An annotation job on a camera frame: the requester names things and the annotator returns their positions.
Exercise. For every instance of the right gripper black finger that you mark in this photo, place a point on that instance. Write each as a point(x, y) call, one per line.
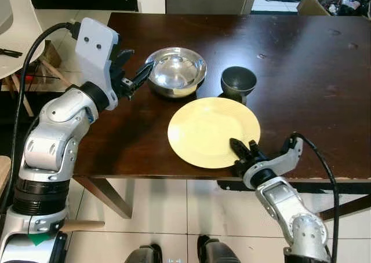
point(253, 149)
point(237, 147)

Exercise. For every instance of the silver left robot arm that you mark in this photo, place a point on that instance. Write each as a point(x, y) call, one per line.
point(49, 141)

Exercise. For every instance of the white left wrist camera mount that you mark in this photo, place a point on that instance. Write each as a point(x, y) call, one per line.
point(97, 51)

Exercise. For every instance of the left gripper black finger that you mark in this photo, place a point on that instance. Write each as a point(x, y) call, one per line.
point(124, 57)
point(144, 75)

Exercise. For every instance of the brown slanted table leg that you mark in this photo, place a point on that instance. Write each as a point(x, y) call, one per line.
point(348, 208)
point(107, 196)

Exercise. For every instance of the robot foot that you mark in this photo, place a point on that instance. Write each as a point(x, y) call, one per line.
point(145, 255)
point(217, 251)

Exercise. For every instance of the light wooden stool top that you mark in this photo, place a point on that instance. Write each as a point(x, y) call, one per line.
point(3, 176)

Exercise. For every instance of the pale yellow plate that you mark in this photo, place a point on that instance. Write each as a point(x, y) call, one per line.
point(211, 132)

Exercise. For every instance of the shiny steel bowl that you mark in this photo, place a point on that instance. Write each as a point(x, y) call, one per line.
point(175, 70)

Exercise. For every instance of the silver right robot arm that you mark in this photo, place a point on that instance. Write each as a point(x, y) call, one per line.
point(293, 222)

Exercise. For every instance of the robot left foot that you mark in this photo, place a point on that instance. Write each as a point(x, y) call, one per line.
point(145, 255)

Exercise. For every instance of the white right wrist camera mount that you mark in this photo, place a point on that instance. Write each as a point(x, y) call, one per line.
point(284, 159)

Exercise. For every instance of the small dark grey bowl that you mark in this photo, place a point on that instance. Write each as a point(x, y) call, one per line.
point(239, 80)

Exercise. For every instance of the light wooden rod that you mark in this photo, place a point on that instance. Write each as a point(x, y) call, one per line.
point(84, 225)

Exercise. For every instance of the small cardboard box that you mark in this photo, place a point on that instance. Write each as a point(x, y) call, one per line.
point(51, 51)

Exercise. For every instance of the white plastic chair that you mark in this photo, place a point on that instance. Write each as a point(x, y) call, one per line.
point(17, 25)

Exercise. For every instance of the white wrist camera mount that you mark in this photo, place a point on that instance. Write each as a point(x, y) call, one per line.
point(284, 159)
point(97, 51)

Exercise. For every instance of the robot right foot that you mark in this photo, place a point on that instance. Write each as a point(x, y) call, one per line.
point(217, 251)

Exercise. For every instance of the black fork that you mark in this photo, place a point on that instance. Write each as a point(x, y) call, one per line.
point(10, 53)

